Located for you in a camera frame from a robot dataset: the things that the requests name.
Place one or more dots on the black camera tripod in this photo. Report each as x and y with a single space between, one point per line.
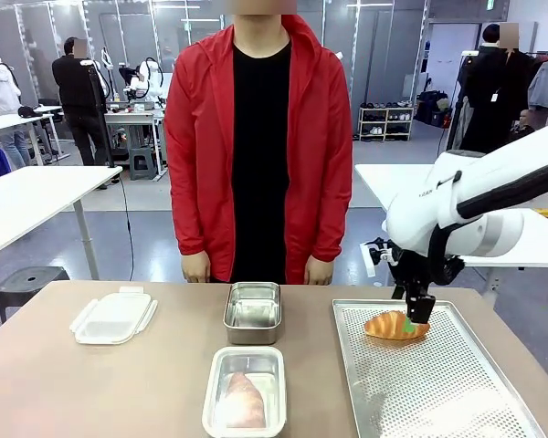
101 128

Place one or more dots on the white shoe rack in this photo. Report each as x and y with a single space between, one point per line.
386 123

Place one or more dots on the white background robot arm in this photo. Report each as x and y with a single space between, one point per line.
148 80

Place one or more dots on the large steel container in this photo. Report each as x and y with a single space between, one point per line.
210 410

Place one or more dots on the person's right red-sleeved forearm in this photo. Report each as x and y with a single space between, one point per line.
189 214

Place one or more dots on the person in red jacket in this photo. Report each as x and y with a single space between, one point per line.
258 150

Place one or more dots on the person's left red-sleeved forearm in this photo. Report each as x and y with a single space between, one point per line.
329 214

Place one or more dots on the man in black clothes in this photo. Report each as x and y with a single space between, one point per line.
80 91

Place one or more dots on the golden croissant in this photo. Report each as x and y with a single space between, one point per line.
388 326
245 401

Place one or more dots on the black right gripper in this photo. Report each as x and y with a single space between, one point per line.
415 269

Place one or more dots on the small steel container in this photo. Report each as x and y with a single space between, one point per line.
252 315

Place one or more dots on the grey step stool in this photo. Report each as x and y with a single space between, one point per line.
142 164

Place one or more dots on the small clear plastic lid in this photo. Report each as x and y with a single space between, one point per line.
112 315

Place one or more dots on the white background desk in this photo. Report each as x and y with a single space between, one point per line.
13 121

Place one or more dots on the perforated metal baking tray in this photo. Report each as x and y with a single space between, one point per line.
415 388

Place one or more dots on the person in grey top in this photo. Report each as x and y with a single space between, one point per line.
2 100

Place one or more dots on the grey background workbench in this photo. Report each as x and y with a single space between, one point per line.
137 116

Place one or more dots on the person's left hand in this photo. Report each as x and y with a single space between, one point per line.
319 271

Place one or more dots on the person in black coat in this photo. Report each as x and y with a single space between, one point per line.
488 91

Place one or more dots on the person's right hand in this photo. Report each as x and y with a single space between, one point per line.
196 269

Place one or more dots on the black bags pile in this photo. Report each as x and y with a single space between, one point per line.
434 109

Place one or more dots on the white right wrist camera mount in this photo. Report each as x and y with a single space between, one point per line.
370 260

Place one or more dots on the black round-hole stool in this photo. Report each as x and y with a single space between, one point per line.
27 285

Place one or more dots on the white side table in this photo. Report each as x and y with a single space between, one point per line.
27 201
393 182

